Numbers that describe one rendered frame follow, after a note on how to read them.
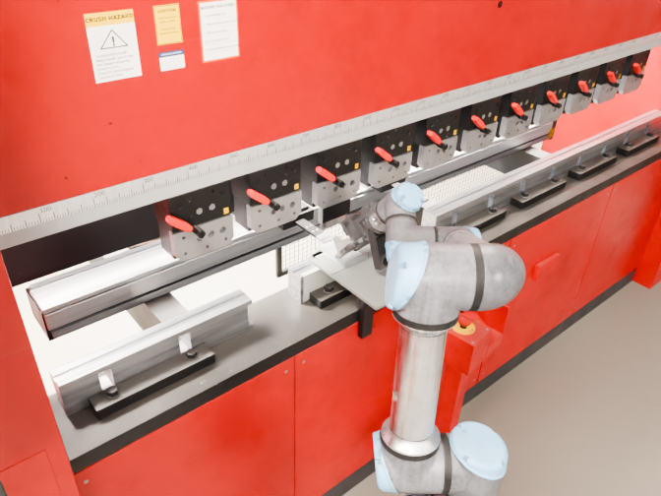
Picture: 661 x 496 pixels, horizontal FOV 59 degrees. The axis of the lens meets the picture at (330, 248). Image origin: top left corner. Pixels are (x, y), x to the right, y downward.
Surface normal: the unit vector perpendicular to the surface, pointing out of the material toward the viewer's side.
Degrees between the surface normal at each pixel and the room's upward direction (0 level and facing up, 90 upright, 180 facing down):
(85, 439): 0
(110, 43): 90
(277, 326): 0
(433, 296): 82
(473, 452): 7
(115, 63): 90
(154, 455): 90
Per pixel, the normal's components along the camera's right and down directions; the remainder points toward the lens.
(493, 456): 0.16, -0.82
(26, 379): 0.64, 0.44
